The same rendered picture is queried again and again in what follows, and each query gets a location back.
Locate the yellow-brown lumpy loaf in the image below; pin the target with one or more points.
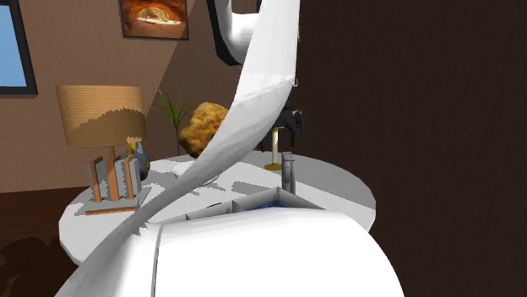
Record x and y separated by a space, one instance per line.
201 127

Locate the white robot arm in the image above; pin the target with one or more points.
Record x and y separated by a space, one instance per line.
263 255

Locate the pale candlestick with yellow base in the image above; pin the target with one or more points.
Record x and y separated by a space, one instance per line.
274 144

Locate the framed orange wall picture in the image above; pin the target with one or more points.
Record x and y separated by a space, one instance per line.
154 18

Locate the round white table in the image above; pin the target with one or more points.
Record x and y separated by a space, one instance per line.
329 181

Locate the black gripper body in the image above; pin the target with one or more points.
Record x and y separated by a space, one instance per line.
291 117

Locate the table lamp with tan shade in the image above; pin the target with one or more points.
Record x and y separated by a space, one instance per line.
101 115

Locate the window with dark frame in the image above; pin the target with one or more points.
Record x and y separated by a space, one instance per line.
10 45

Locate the grey upright slab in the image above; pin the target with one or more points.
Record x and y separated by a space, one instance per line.
288 174

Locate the green potted plant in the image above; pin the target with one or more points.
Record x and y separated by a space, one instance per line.
176 111

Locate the grey divided open box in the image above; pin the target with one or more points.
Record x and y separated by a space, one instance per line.
284 199

